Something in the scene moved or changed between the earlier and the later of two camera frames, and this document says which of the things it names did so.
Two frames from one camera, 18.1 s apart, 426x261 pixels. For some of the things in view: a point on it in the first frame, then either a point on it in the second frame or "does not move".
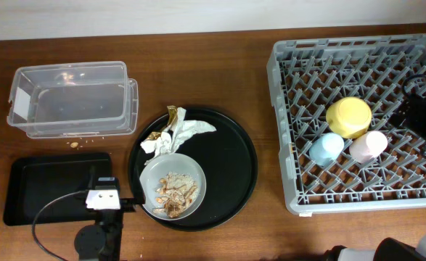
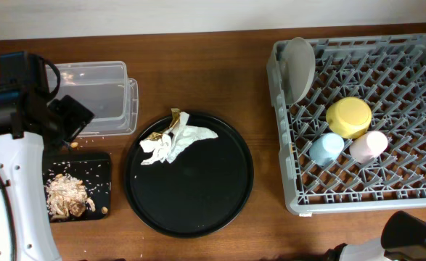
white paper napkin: (172, 138) -> (186, 135)
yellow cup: (348, 117) does not move
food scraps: (177, 191) -> (67, 197)
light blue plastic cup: (326, 148) does not move
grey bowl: (173, 185) -> (297, 66)
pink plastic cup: (367, 146) does not move
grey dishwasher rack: (307, 76) does not move
